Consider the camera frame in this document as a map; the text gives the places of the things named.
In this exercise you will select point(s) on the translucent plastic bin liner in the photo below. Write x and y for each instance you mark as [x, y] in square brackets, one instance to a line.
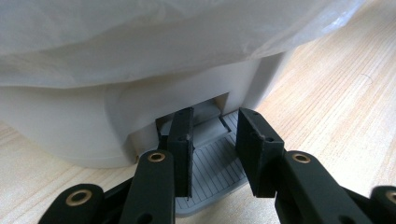
[140, 37]

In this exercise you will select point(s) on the white grey pedal trash can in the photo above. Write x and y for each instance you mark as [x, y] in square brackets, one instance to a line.
[77, 124]

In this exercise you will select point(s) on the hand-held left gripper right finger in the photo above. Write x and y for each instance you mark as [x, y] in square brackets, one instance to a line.
[258, 152]

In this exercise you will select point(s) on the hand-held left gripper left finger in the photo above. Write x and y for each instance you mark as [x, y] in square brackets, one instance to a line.
[182, 149]

